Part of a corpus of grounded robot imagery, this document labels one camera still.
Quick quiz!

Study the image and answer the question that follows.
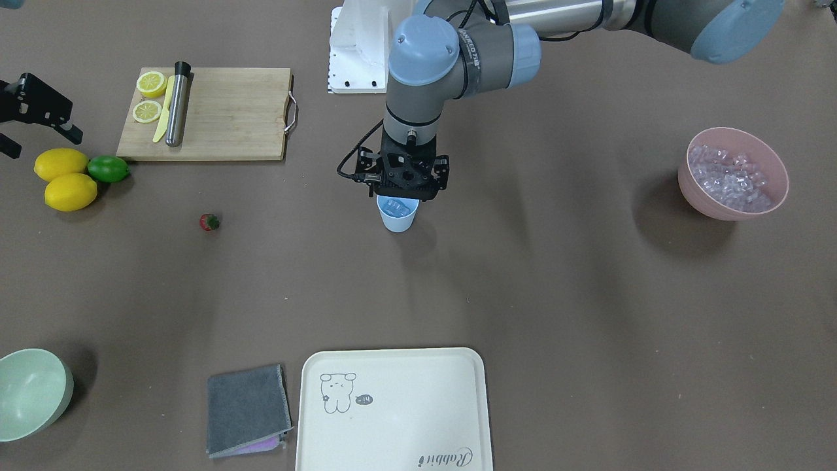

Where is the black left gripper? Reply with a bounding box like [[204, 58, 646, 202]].
[[353, 135, 451, 201]]

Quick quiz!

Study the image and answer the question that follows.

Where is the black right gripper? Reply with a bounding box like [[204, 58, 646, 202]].
[[0, 73, 84, 159]]

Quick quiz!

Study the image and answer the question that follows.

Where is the clear ice cube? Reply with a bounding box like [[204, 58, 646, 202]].
[[381, 199, 412, 218]]

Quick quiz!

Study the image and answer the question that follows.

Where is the red strawberry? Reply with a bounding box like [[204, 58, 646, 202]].
[[198, 213, 220, 232]]

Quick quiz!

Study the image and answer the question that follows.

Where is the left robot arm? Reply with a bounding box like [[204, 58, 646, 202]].
[[337, 1, 784, 201]]

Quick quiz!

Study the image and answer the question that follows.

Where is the light blue cup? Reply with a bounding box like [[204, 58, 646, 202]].
[[376, 196, 420, 233]]

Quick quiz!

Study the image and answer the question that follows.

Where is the pink bowl of ice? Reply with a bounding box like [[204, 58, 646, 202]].
[[677, 126, 789, 221]]

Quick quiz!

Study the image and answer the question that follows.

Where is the yellow lemon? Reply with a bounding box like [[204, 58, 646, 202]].
[[33, 147, 89, 183], [44, 173, 98, 212]]

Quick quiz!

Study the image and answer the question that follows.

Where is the green lime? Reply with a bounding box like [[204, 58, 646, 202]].
[[87, 155, 129, 184]]

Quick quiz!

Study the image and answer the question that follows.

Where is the lemon half slice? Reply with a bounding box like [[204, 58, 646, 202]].
[[135, 71, 168, 99], [131, 99, 163, 124]]

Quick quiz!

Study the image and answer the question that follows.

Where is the yellow plastic knife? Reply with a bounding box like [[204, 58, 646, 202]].
[[152, 75, 175, 143]]

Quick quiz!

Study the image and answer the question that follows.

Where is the steel muddler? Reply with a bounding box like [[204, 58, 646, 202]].
[[165, 61, 192, 147]]

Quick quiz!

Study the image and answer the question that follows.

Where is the bamboo cutting board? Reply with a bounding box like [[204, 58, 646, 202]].
[[116, 67, 298, 163]]

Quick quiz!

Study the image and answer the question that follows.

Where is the cream serving tray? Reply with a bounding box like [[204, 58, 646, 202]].
[[295, 347, 494, 470]]

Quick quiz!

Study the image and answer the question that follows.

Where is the mint green bowl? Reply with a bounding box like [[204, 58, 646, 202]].
[[1, 348, 75, 442]]

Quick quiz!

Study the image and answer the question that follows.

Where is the grey folded cloth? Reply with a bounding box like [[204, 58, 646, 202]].
[[205, 364, 294, 459]]

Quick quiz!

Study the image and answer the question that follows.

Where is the black camera cable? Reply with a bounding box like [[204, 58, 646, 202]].
[[337, 119, 385, 184]]

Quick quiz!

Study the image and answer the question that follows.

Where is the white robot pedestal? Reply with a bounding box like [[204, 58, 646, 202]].
[[327, 1, 392, 94]]

